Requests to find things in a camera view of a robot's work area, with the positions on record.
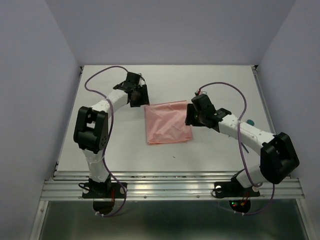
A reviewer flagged pink satin napkin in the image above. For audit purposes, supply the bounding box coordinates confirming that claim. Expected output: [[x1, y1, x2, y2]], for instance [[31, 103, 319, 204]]
[[144, 100, 193, 145]]

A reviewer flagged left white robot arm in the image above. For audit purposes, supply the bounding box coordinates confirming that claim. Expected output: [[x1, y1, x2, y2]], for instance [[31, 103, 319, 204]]
[[73, 72, 150, 199]]

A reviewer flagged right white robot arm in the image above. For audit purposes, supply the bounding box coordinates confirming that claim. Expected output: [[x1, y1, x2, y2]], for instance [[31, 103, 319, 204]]
[[185, 94, 300, 197]]

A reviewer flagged teal plastic spoon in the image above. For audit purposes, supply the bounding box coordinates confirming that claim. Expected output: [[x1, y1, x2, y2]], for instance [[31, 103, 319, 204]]
[[246, 119, 255, 126]]

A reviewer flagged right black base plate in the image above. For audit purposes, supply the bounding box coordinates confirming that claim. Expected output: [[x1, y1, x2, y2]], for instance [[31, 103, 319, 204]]
[[211, 181, 260, 199]]

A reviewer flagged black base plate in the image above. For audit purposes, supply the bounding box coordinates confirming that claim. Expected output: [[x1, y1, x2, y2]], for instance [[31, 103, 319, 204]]
[[78, 182, 125, 199], [211, 181, 260, 199]]

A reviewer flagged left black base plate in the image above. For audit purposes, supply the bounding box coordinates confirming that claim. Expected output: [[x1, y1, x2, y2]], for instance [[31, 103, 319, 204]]
[[78, 182, 125, 199]]

